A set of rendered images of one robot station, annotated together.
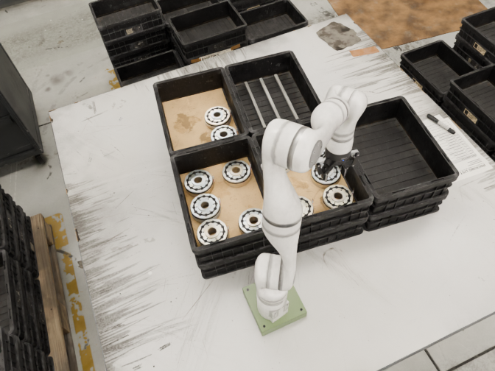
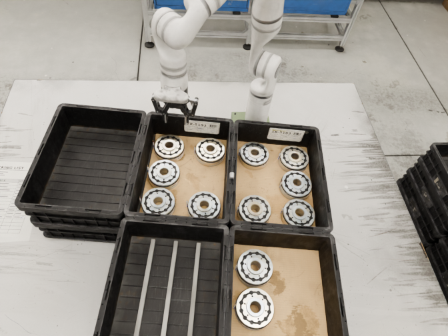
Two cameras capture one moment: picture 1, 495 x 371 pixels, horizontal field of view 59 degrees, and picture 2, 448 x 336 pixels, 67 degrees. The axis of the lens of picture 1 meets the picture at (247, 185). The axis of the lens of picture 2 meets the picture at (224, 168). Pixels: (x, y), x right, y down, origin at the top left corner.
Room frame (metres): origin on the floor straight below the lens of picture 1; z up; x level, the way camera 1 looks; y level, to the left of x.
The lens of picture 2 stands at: (1.47, -0.02, 1.80)
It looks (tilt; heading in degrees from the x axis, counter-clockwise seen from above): 56 degrees down; 187
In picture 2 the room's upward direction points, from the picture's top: 8 degrees clockwise
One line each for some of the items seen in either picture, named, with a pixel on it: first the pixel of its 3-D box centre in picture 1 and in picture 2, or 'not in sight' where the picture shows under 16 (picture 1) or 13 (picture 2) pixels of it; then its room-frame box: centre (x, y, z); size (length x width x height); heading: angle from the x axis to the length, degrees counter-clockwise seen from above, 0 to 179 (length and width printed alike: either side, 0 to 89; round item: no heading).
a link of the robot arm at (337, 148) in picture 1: (337, 132); (173, 79); (0.80, -0.27, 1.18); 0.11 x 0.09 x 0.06; 11
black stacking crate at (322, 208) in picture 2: (225, 199); (275, 180); (0.83, 0.08, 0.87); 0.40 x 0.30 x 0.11; 11
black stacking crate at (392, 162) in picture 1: (387, 154); (92, 165); (0.94, -0.51, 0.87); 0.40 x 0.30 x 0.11; 11
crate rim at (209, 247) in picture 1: (224, 190); (278, 172); (0.83, 0.08, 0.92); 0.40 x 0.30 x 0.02; 11
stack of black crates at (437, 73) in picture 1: (436, 80); not in sight; (1.92, -1.20, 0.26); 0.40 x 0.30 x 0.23; 18
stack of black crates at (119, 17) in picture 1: (134, 36); not in sight; (2.53, 0.63, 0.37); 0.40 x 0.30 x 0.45; 108
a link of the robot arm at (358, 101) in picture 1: (347, 113); (170, 42); (0.78, -0.28, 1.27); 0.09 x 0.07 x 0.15; 54
